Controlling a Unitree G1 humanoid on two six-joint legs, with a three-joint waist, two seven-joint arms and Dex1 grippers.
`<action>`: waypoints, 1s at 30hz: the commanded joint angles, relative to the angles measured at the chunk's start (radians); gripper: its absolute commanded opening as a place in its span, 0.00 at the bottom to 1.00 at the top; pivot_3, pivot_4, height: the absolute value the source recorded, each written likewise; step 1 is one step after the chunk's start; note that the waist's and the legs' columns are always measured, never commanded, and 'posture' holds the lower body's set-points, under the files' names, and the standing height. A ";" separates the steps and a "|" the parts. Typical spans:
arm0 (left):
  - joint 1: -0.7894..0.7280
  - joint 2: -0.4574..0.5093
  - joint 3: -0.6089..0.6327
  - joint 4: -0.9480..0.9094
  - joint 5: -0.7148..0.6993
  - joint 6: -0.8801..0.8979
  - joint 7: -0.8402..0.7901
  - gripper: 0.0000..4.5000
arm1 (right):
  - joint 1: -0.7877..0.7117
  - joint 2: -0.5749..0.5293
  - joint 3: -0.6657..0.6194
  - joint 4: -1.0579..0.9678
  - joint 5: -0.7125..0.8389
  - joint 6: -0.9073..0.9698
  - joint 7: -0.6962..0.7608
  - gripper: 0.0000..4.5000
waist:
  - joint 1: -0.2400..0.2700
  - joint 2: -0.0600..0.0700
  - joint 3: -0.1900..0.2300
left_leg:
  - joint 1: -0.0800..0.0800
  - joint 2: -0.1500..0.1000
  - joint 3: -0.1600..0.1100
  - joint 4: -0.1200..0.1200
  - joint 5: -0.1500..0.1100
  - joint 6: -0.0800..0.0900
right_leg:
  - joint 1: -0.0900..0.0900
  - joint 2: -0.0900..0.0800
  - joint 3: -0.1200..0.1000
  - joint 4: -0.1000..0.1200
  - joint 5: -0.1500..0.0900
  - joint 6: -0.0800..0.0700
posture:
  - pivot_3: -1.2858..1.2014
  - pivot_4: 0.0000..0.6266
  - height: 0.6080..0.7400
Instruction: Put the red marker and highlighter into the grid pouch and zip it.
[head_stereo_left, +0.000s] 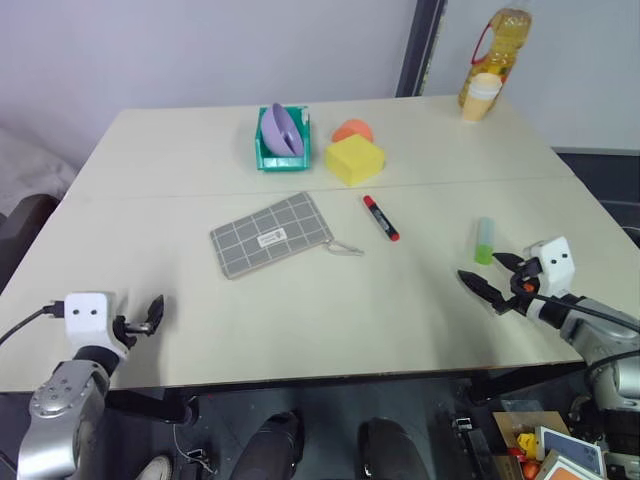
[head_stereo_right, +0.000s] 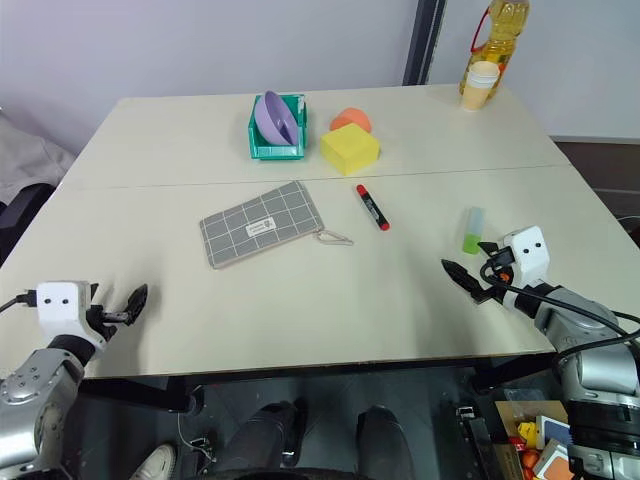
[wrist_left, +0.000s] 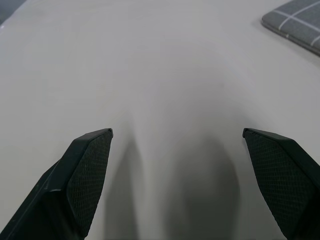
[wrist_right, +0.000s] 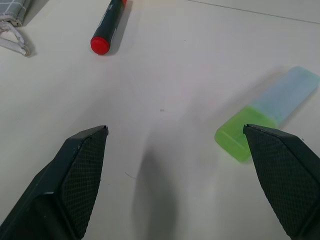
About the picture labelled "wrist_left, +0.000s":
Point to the grey checked folded cloth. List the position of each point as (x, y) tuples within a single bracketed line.
[(296, 21)]

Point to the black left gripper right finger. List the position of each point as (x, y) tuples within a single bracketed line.
[(280, 180)]

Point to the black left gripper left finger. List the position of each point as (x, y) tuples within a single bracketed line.
[(75, 185)]

